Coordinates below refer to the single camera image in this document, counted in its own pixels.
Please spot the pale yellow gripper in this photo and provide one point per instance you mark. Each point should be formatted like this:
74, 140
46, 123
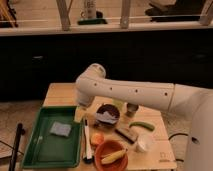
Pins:
79, 113

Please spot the blue-grey sponge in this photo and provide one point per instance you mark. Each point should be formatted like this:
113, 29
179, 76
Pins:
60, 129

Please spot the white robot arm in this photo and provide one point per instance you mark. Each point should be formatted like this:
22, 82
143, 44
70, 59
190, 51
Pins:
192, 101

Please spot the dark bowl with cloth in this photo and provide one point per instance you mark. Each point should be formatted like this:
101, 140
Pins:
107, 114

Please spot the small orange fruit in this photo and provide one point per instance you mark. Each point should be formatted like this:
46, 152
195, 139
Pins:
97, 139

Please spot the green plastic tray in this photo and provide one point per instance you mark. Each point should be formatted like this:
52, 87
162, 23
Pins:
46, 150

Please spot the light green cup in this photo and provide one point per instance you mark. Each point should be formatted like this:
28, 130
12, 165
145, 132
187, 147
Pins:
119, 104

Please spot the orange bowl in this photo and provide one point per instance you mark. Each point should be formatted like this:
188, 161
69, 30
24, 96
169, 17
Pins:
108, 147

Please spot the brown rectangular brush block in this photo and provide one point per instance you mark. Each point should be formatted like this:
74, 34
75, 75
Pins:
128, 134

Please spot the green chili pepper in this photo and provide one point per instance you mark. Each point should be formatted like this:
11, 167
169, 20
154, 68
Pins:
145, 125

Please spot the yellow corn cob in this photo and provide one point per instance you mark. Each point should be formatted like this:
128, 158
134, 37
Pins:
110, 158

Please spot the black pole stand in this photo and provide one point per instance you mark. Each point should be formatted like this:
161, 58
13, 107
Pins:
19, 132

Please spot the white plastic cup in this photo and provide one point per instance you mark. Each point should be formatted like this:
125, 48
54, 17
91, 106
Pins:
144, 143

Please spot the green flat item on shelf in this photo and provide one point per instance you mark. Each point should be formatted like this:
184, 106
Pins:
92, 21

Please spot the white mug on shelf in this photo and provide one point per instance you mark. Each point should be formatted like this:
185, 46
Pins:
89, 9

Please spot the wooden railing shelf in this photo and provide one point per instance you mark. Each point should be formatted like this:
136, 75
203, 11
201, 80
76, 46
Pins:
39, 17

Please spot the white handled spatula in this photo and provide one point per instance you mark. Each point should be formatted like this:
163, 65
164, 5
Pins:
88, 150

